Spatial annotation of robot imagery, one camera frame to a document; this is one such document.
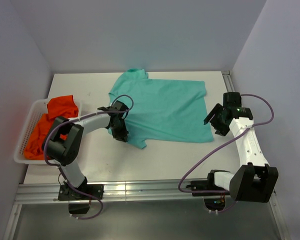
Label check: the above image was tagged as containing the right side aluminium rail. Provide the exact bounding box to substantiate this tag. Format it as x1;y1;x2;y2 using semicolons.
221;71;291;240

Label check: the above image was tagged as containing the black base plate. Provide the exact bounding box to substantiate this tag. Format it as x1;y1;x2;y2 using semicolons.
186;179;230;197
57;184;104;201

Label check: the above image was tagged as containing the teal t-shirt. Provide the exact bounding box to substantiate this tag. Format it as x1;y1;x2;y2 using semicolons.
108;69;214;149

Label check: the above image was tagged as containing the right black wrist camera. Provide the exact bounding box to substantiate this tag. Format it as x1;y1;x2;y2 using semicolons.
223;92;253;120

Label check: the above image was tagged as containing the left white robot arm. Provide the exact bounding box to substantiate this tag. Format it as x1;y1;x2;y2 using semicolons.
42;111;129;200

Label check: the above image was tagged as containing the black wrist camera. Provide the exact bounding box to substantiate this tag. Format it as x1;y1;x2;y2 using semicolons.
97;100;129;114
223;92;253;120

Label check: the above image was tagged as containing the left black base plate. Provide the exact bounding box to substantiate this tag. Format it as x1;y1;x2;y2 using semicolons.
57;184;104;201

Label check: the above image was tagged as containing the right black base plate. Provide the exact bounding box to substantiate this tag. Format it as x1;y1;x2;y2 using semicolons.
186;179;230;197

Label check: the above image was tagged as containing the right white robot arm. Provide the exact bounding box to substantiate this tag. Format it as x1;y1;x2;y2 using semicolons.
204;103;279;203

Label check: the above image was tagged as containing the orange t-shirt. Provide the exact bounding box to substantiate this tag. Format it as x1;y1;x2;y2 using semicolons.
24;95;79;161

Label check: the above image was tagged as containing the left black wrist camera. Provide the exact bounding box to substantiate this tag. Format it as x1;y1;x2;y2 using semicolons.
97;100;129;114

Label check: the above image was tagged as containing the front aluminium rail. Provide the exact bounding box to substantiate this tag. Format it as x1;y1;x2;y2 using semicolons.
14;180;193;205

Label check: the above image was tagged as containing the white plastic basket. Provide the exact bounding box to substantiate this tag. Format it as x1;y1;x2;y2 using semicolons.
13;99;84;166

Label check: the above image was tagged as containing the aluminium rail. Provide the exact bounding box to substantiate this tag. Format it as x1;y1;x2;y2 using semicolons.
14;180;193;205
221;71;291;240

